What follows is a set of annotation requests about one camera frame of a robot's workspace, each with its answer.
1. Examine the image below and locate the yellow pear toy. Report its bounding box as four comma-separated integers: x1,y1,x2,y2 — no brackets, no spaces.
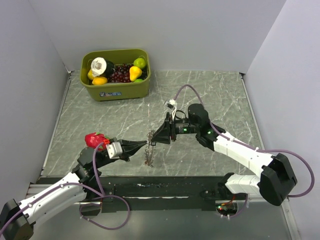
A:
129,66,143,82

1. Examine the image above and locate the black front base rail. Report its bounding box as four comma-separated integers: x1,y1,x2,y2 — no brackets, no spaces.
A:
37,175,248,213

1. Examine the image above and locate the dark red grape bunch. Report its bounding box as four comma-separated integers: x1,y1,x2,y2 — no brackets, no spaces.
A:
107,63,148,83

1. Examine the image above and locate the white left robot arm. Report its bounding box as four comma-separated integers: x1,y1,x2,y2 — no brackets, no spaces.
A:
0,138,147,240

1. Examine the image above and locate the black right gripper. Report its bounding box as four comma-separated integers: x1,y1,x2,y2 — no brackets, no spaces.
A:
151,112,199,145

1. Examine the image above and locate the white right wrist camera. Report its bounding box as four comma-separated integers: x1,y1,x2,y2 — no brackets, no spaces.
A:
164,99,178,120

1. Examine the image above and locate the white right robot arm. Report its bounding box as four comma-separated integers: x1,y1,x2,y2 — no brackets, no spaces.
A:
150,103,298,206

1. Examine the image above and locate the yellow lemon toy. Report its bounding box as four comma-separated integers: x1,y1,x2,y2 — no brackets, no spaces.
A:
92,76,108,86

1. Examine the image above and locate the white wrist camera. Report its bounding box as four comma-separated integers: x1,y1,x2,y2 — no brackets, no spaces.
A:
102,137,123,159
164,99,178,120

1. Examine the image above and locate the olive green plastic tub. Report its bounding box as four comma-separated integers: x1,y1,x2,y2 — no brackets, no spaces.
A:
79,48,151,102

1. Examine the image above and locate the red dragon fruit toy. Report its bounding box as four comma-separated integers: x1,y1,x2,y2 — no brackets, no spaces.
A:
84,132,110,151

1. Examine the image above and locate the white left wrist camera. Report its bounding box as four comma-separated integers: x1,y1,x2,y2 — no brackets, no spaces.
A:
102,137,123,159

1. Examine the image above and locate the green apple toy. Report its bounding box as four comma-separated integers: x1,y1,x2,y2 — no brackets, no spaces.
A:
133,57,147,70

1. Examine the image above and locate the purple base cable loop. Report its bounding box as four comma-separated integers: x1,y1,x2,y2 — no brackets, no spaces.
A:
78,194,131,230

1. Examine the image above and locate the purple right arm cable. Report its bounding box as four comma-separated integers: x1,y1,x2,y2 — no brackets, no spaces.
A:
174,84,315,198

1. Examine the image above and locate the white black cylinder toy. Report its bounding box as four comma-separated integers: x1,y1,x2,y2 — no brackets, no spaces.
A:
90,57,116,77

